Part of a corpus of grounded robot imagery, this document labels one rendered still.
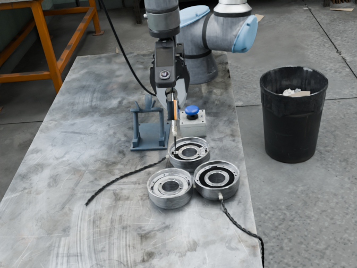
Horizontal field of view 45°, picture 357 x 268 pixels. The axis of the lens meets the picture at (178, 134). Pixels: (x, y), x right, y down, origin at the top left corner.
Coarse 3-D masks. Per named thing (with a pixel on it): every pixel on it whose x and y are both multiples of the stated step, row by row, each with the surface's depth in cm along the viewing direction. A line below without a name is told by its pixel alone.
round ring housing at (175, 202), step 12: (168, 168) 103; (156, 180) 102; (168, 180) 101; (180, 180) 101; (192, 180) 99; (168, 192) 98; (192, 192) 99; (156, 204) 99; (168, 204) 96; (180, 204) 97
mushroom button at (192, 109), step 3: (192, 105) 120; (186, 108) 119; (189, 108) 119; (192, 108) 118; (195, 108) 118; (198, 108) 119; (186, 111) 118; (189, 111) 118; (192, 111) 118; (195, 111) 118; (198, 111) 118; (189, 114) 118; (192, 114) 118
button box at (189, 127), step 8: (184, 112) 123; (200, 112) 122; (184, 120) 120; (192, 120) 119; (200, 120) 119; (184, 128) 119; (192, 128) 118; (200, 128) 118; (184, 136) 120; (192, 136) 120; (200, 136) 120
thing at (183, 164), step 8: (176, 144) 113; (200, 144) 112; (208, 144) 110; (168, 152) 109; (184, 152) 112; (192, 152) 112; (200, 152) 109; (208, 152) 107; (176, 160) 106; (184, 160) 105; (192, 160) 105; (200, 160) 106; (208, 160) 108; (184, 168) 106; (192, 168) 106
